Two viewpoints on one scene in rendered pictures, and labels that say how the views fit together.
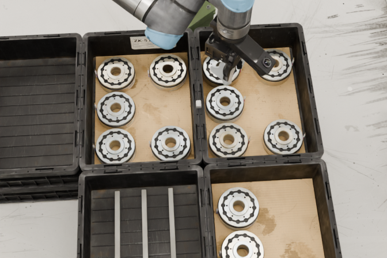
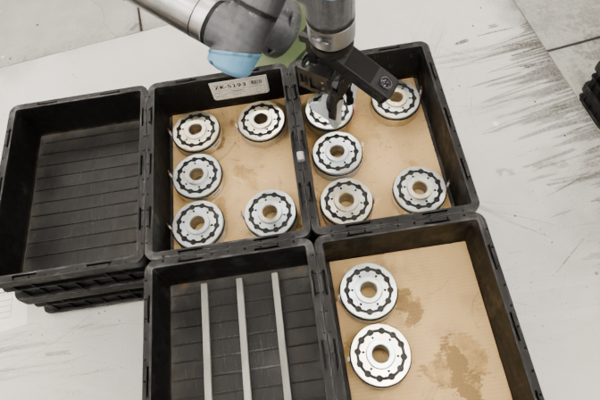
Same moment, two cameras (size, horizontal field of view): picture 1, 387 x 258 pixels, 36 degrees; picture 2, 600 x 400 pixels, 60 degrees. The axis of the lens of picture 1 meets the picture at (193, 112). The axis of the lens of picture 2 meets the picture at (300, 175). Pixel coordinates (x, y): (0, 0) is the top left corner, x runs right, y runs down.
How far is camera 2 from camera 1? 0.53 m
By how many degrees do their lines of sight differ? 4
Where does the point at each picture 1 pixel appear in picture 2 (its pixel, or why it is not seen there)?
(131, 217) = (225, 318)
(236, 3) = not seen: outside the picture
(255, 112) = (379, 162)
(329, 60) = (464, 92)
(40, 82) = (105, 154)
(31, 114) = (94, 194)
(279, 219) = (427, 302)
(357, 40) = (495, 64)
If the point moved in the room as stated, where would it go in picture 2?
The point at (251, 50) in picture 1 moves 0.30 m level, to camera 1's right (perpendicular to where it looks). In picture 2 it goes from (362, 68) to (552, 49)
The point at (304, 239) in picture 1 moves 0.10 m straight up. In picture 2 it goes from (466, 328) to (479, 314)
